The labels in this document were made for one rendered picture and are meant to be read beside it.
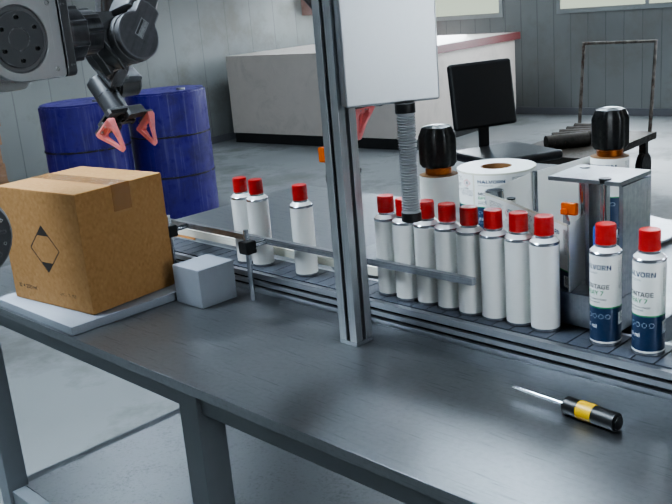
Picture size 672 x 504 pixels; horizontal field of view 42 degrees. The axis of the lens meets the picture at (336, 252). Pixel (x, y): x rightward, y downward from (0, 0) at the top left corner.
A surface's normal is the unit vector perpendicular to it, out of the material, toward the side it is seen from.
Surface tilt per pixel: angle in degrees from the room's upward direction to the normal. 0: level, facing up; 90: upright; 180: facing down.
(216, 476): 90
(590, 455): 0
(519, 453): 0
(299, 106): 90
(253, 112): 90
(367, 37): 90
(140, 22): 78
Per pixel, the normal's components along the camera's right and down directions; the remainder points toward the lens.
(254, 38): 0.77, 0.11
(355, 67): 0.18, 0.25
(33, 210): -0.62, 0.26
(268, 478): -0.08, -0.96
